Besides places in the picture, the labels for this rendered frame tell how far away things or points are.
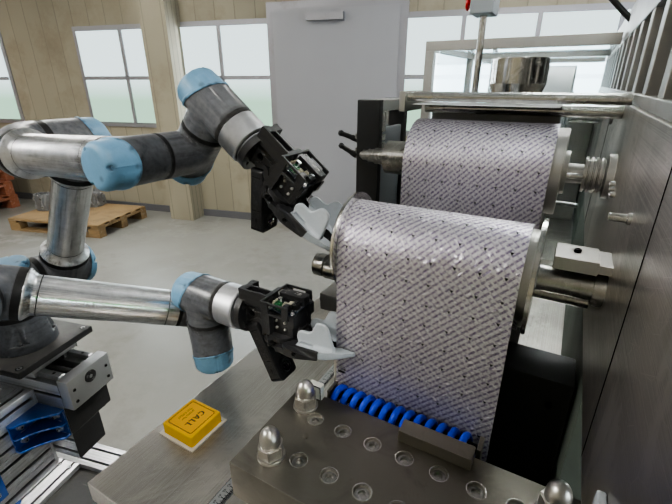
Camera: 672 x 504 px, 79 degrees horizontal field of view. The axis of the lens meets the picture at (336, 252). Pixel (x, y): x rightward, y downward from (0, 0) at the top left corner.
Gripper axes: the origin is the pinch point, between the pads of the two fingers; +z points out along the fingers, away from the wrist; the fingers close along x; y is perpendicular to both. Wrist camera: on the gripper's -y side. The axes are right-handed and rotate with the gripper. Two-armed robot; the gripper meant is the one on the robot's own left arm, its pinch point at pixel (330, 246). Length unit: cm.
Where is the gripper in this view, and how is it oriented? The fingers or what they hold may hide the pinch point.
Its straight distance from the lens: 64.9
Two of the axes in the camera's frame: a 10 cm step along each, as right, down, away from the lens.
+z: 6.7, 7.3, -1.1
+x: 4.9, -3.4, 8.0
